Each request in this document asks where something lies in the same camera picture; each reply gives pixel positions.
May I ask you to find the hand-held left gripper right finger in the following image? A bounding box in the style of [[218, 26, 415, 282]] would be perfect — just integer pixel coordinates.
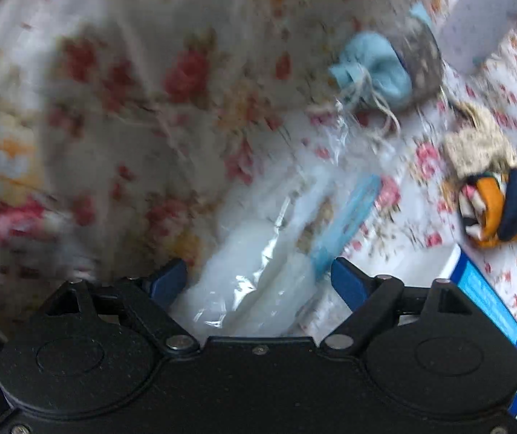
[[319, 257, 483, 354]]

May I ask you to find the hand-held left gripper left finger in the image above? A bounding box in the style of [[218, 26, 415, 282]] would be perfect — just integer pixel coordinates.
[[43, 259, 201, 353]]

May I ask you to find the clear bag of cotton pads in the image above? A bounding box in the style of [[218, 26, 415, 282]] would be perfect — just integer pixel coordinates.
[[168, 115, 386, 338]]

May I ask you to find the cream lace bow hair tie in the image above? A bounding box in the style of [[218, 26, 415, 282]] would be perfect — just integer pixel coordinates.
[[441, 103, 517, 173]]

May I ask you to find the floral tablecloth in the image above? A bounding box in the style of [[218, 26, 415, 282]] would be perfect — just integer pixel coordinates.
[[222, 0, 517, 349]]

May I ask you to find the blue tissue pack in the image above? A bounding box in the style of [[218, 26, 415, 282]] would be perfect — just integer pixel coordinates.
[[447, 248, 517, 431]]

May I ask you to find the navy and orange scrunchie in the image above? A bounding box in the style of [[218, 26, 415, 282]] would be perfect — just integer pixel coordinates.
[[456, 169, 517, 250]]

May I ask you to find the blue and dark sachet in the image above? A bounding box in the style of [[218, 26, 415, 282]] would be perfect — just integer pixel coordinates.
[[328, 4, 445, 115]]

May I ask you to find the lavender water bottle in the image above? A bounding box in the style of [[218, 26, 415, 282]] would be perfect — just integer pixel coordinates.
[[437, 0, 517, 75]]

